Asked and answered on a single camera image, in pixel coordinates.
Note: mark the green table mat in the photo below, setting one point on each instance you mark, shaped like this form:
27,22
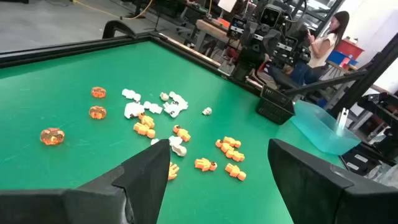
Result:
77,161

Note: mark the black equipment box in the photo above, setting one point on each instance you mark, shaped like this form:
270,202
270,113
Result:
357,161

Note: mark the blue storage bin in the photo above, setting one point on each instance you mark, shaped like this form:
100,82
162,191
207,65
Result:
337,57

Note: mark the white sheet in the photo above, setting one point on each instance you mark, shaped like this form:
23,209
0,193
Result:
227,4

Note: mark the orange plastic hand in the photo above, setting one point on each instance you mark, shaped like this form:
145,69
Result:
205,164
182,133
173,170
230,141
237,156
235,171
143,129
226,148
147,120

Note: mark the black diagonal frame strut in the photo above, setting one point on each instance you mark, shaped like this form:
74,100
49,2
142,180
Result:
367,74

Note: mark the black frame crossbar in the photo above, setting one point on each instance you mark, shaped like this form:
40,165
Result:
326,82

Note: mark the teal plastic bin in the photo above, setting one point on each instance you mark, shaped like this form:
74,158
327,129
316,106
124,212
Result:
320,130

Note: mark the orange translucent pumpkin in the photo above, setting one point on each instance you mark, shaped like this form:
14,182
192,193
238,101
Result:
52,136
98,92
97,112

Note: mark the white plastic bracket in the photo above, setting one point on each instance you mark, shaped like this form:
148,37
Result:
342,119

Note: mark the black aluminium table frame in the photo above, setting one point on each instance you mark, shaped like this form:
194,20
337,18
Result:
62,49

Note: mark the grey metal mount plate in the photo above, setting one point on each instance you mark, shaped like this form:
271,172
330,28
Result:
227,67

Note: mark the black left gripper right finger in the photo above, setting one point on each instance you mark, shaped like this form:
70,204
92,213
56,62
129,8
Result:
326,199

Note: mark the wooden workbench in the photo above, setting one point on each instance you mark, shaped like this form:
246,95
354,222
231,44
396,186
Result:
214,28

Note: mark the blue storage box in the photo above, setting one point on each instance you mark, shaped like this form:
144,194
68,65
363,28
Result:
321,103

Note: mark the black plastic basket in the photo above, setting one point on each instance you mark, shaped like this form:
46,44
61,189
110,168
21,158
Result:
273,107

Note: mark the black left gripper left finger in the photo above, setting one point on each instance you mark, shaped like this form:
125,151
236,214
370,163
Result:
93,205

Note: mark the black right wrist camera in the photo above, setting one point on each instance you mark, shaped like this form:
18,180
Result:
270,16

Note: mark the black tripod stand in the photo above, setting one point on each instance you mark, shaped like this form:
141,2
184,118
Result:
157,18

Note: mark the red storage bin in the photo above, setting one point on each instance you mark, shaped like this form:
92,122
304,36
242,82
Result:
349,48

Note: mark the person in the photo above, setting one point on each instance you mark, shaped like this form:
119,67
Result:
323,49

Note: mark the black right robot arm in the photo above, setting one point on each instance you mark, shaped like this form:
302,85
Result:
248,62

